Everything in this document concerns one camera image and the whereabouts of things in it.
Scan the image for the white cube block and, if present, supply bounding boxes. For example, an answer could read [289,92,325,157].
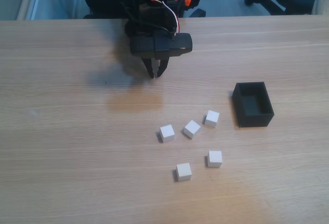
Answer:
[183,120,202,140]
[207,150,223,168]
[159,124,175,143]
[176,162,193,182]
[204,109,220,128]

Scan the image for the black open box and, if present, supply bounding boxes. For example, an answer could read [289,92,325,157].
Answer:
[232,81,275,128]

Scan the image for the black oval camera box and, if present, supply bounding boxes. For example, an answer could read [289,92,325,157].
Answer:
[130,32,193,57]

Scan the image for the black camera cable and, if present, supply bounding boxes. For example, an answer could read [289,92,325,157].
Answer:
[120,2,175,39]

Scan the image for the white and red servo cable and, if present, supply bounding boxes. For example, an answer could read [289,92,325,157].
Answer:
[150,0,185,36]

